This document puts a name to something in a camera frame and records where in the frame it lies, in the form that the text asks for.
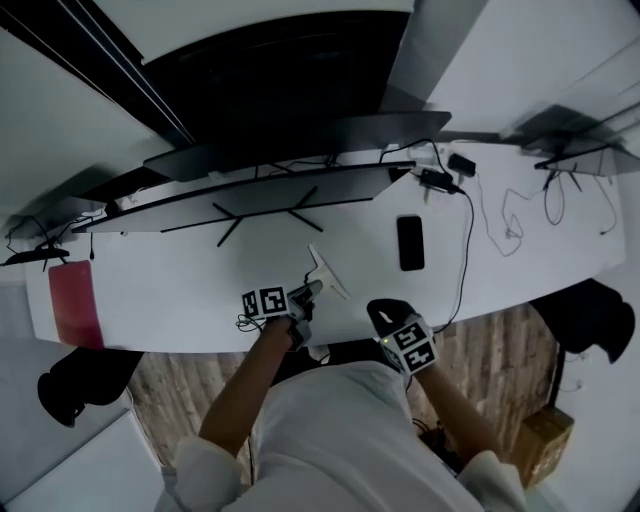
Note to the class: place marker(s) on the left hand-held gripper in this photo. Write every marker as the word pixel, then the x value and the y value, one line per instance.
pixel 265 301

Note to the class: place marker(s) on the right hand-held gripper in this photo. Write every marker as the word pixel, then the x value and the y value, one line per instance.
pixel 410 345

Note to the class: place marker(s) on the small phone stand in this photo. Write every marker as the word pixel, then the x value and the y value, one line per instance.
pixel 324 267

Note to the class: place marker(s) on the person's right forearm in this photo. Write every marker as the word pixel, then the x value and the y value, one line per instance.
pixel 455 420

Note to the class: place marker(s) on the person's left forearm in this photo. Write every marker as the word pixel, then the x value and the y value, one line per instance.
pixel 245 385

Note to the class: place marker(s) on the black smartphone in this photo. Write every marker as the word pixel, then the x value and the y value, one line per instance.
pixel 410 243

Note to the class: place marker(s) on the large black monitor on stand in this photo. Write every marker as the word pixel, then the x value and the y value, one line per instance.
pixel 250 205

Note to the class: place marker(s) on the person's light shirt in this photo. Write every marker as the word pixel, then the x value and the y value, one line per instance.
pixel 340 440

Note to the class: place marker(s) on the black power adapter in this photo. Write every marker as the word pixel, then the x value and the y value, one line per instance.
pixel 461 163
pixel 437 180

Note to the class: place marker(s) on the black office chair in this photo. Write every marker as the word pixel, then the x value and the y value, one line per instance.
pixel 85 380
pixel 585 320

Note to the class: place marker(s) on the cardboard box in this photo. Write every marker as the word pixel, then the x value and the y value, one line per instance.
pixel 545 445

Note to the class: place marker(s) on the dark window glass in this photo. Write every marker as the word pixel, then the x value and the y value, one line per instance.
pixel 280 85

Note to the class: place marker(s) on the dark flat monitor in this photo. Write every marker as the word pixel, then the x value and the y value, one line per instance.
pixel 125 185

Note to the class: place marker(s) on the red desk mat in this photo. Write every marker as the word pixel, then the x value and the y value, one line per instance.
pixel 75 305

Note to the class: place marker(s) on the black angled monitor on tripod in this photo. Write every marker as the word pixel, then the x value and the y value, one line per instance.
pixel 575 140

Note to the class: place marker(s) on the wide grey roller blind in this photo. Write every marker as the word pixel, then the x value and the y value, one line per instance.
pixel 60 125

